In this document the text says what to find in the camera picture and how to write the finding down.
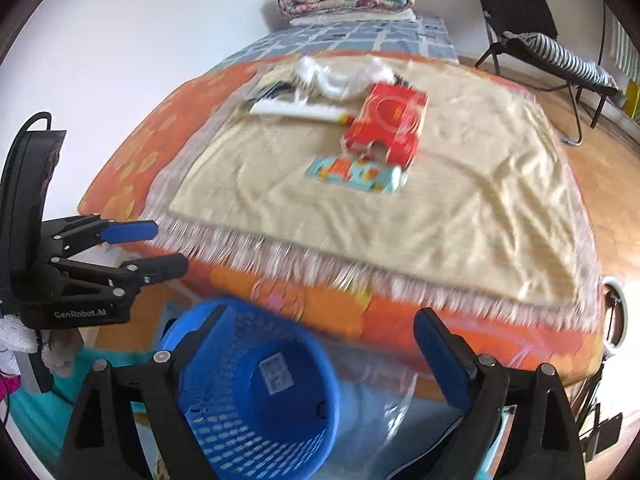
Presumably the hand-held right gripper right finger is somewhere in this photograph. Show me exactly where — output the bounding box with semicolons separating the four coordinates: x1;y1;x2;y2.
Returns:
413;306;587;480

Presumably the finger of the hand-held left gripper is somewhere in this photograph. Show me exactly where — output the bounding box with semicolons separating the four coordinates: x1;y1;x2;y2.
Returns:
50;253;190;306
42;214;160;261

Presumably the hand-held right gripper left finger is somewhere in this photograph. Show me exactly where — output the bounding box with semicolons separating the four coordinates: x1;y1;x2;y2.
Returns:
57;304;237;480

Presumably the blue plastic mesh basket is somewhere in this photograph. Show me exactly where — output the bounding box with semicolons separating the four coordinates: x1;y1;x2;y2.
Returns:
160;297;343;480

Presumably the teal patterned box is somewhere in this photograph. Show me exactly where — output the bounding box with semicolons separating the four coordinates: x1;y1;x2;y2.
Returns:
304;154;407;195

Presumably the white toothpaste tube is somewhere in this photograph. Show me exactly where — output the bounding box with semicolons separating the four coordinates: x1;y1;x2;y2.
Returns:
248;99;358;126

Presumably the red cardboard box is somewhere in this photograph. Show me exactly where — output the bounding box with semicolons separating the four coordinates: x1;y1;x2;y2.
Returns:
341;82;431;166

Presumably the white plastic bag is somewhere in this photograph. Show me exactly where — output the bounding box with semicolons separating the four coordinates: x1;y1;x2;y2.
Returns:
295;55;396;101

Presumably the person's left hand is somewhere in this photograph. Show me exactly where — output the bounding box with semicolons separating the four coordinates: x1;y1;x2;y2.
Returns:
0;310;77;377

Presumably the clear plastic bag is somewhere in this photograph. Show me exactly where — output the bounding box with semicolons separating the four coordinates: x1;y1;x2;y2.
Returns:
320;345;501;480

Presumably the orange floral bedsheet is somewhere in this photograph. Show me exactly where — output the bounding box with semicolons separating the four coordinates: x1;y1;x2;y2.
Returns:
77;50;608;401

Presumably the cream striped towel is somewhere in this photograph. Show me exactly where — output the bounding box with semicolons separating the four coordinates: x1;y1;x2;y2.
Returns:
145;55;601;328

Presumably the teal floor mat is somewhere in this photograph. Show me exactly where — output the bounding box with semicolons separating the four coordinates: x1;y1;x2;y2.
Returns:
10;305;168;461

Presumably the black tripod stand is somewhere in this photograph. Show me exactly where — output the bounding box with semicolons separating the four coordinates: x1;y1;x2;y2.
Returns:
575;360;623;461

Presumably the pink cloth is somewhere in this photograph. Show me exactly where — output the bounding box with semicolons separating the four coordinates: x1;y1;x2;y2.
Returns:
0;370;21;411

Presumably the dark packet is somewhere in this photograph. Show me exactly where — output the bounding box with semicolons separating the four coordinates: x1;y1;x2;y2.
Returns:
252;67;301;103

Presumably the blue checked sheet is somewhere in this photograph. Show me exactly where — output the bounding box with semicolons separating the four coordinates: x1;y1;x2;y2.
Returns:
225;15;458;66

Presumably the yellow green box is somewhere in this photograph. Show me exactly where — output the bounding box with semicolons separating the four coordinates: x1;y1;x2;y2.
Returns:
622;80;640;122

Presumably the striped cushion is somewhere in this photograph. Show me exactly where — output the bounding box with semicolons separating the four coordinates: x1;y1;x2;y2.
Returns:
502;30;621;88

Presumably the black folding chair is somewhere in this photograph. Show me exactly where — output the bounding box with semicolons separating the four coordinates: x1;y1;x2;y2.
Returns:
470;0;626;146

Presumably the white ring light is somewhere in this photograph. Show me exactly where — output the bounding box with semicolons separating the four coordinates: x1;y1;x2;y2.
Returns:
600;275;628;356

